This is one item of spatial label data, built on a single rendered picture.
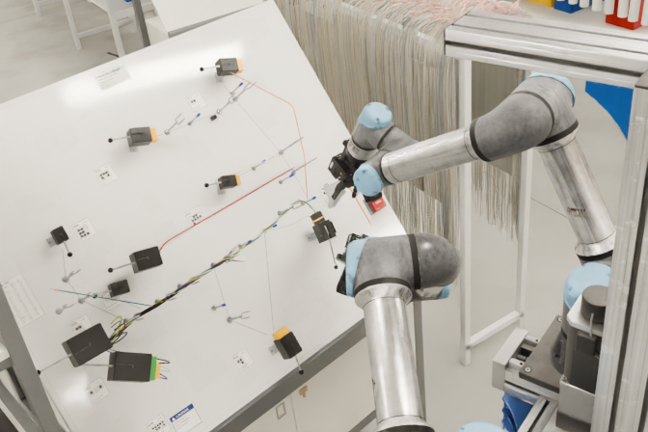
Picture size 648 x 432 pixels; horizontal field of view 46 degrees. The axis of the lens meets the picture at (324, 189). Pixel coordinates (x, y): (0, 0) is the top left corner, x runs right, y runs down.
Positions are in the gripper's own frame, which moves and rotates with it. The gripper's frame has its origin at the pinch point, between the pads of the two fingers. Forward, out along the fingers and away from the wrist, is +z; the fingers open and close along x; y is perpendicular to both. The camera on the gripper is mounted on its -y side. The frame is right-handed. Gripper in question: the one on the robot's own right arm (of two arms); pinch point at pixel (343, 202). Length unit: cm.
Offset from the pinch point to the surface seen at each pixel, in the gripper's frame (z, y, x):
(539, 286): 116, -27, -145
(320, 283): 29.0, -7.8, 4.4
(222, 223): 17.1, 17.8, 25.9
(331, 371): 51, -27, 7
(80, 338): 10, 0, 78
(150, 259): 8, 11, 53
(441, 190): 45, 10, -73
